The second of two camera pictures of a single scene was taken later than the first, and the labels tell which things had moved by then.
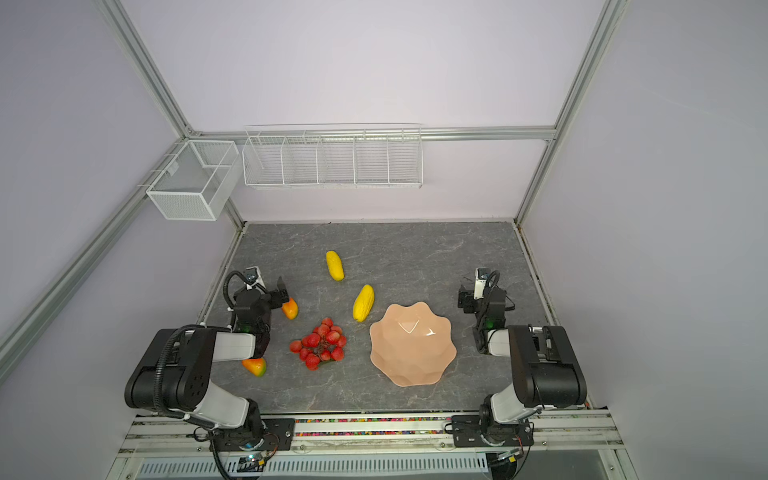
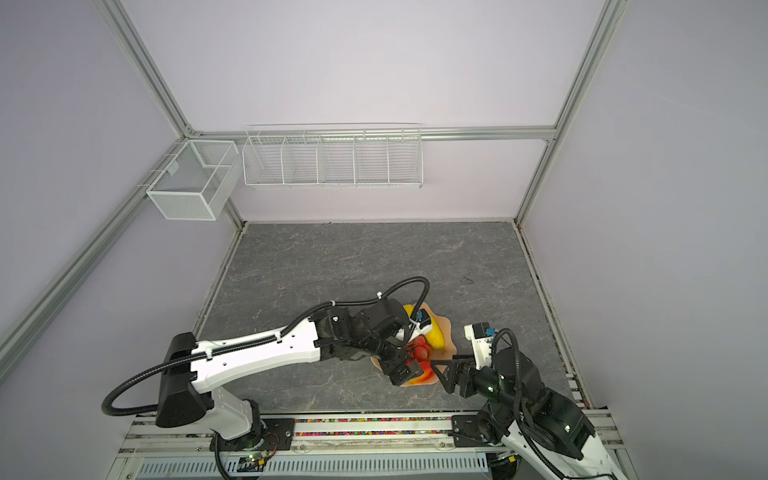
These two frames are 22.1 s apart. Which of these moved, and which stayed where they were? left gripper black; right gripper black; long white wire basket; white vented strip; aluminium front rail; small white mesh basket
Moved: right gripper black; left gripper black
Stayed: aluminium front rail; small white mesh basket; white vented strip; long white wire basket
